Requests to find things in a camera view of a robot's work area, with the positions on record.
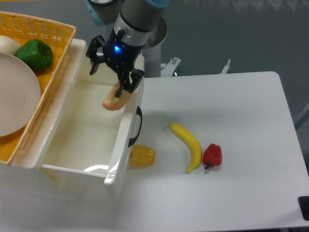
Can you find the red bell pepper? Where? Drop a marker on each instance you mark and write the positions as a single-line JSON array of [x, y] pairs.
[[212, 156]]

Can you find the yellow bell pepper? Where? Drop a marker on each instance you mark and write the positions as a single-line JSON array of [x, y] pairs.
[[142, 156]]

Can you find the white upper drawer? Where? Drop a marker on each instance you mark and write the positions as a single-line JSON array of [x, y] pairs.
[[90, 142]]

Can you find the white onion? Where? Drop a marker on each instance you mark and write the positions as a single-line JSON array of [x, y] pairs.
[[8, 45]]

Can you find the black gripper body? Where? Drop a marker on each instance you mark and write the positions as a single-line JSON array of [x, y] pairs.
[[121, 53]]

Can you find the white bracket behind table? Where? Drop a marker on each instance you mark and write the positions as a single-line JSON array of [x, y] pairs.
[[226, 67]]

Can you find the triangle bread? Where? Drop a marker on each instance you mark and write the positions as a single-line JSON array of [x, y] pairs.
[[116, 98]]

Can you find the yellow banana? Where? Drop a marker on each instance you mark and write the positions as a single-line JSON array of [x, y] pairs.
[[192, 143]]

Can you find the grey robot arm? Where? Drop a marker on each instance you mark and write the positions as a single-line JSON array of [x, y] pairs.
[[133, 22]]

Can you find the beige plate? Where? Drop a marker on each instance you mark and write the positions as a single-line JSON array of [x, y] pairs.
[[20, 94]]

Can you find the black drawer handle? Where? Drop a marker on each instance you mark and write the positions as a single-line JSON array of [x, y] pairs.
[[137, 127]]

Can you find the yellow woven basket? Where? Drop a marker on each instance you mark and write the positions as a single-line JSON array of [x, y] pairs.
[[58, 36]]

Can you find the black clamp at table edge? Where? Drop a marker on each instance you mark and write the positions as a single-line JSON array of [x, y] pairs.
[[304, 206]]

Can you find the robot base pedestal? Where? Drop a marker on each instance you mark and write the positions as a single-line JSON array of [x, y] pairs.
[[151, 52]]

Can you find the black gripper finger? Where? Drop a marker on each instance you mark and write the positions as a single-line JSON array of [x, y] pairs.
[[129, 81], [91, 53]]

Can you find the green bell pepper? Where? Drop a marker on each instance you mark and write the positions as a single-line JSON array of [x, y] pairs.
[[36, 54]]

